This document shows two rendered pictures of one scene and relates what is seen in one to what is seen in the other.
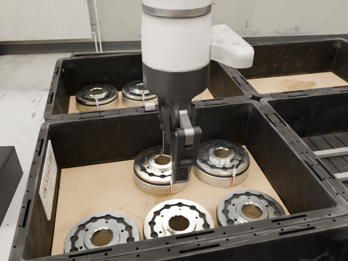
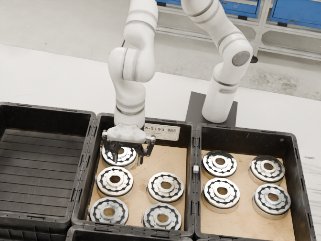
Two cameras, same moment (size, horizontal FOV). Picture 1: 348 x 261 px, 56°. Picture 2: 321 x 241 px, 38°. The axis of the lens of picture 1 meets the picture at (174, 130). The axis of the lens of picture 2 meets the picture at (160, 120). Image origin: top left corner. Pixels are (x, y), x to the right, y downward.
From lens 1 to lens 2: 1.20 m
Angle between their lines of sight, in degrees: 75
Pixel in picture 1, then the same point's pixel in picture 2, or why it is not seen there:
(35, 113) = (313, 159)
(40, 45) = not seen: outside the picture
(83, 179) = (174, 157)
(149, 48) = not seen: hidden behind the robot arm
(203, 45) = (115, 118)
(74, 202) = (156, 151)
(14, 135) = not seen: hidden behind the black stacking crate
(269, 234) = (76, 184)
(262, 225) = (81, 184)
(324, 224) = (70, 206)
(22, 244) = (108, 115)
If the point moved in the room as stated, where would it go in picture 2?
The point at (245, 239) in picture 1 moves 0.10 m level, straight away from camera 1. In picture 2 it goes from (78, 176) to (107, 195)
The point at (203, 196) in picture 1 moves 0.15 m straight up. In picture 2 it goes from (140, 207) to (143, 172)
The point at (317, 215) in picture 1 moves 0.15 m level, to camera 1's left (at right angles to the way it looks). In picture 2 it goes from (76, 206) to (98, 163)
